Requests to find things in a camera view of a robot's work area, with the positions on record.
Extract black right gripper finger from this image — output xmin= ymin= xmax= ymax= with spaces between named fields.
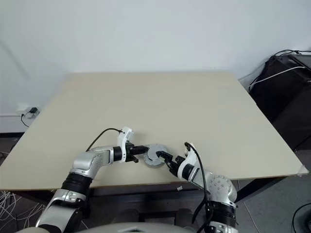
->
xmin=165 ymin=162 xmax=178 ymax=175
xmin=155 ymin=150 xmax=176 ymax=163

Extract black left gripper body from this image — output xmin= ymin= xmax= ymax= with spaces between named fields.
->
xmin=125 ymin=143 xmax=137 ymax=163

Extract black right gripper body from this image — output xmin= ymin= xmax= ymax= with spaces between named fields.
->
xmin=172 ymin=155 xmax=187 ymax=173

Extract grey finned motor lid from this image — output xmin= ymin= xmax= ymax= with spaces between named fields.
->
xmin=145 ymin=143 xmax=169 ymax=162

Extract grey robot torso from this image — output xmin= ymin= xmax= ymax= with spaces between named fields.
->
xmin=14 ymin=221 xmax=195 ymax=233

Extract black cabinet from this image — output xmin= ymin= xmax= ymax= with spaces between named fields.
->
xmin=249 ymin=54 xmax=311 ymax=150

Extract black round floor object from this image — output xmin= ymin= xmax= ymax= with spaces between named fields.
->
xmin=292 ymin=202 xmax=311 ymax=233

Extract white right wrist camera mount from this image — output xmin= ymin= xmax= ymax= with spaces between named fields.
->
xmin=177 ymin=142 xmax=199 ymax=180

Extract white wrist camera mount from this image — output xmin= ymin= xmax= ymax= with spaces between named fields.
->
xmin=177 ymin=142 xmax=199 ymax=180
xmin=116 ymin=126 xmax=135 ymax=163

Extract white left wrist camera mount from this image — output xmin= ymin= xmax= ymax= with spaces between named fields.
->
xmin=116 ymin=126 xmax=135 ymax=163

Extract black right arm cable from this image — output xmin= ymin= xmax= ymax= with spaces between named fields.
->
xmin=184 ymin=142 xmax=212 ymax=227

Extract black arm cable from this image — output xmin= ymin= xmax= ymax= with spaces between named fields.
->
xmin=86 ymin=128 xmax=122 ymax=152
xmin=184 ymin=142 xmax=212 ymax=227

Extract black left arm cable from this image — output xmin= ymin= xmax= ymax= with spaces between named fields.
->
xmin=86 ymin=128 xmax=122 ymax=152

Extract black table frame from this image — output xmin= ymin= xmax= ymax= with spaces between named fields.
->
xmin=9 ymin=173 xmax=301 ymax=219

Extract black adapter cable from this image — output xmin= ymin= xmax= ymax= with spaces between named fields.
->
xmin=20 ymin=112 xmax=30 ymax=127

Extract white wall socket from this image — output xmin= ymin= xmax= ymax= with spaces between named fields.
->
xmin=16 ymin=103 xmax=41 ymax=117

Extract white cable on cabinet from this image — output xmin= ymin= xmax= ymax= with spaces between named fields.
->
xmin=248 ymin=66 xmax=307 ymax=92

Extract white loose cable bundle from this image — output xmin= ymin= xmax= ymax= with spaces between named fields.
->
xmin=0 ymin=190 xmax=47 ymax=222

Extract black cables atop cabinet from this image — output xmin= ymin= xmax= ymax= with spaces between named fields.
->
xmin=276 ymin=49 xmax=311 ymax=57

